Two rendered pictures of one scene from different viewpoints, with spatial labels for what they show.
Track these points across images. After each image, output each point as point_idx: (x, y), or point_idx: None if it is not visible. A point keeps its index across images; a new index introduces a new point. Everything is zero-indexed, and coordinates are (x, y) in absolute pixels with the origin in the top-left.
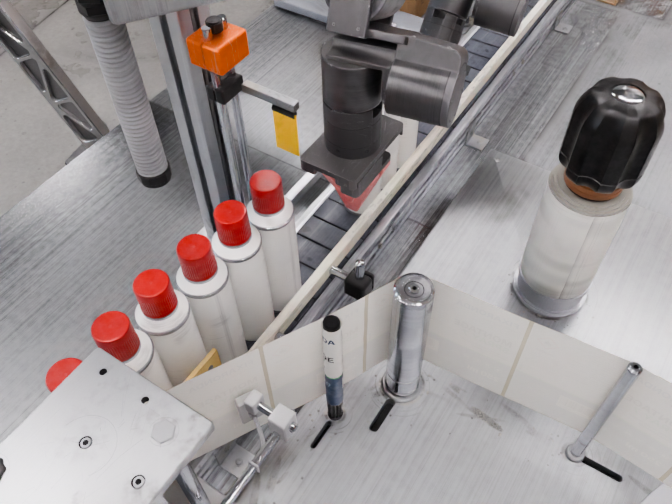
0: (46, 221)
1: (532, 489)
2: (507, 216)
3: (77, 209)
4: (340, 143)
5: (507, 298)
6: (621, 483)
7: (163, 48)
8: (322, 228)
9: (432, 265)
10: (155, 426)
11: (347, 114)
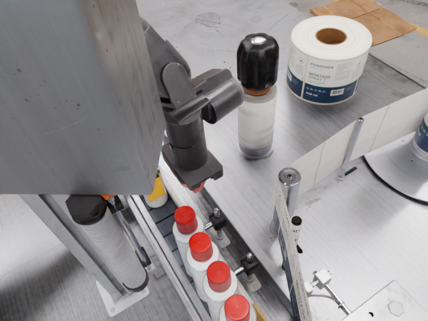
0: None
1: (351, 200)
2: (206, 141)
3: None
4: (200, 159)
5: (253, 164)
6: (357, 168)
7: (55, 221)
8: (162, 225)
9: (217, 185)
10: (392, 311)
11: (200, 141)
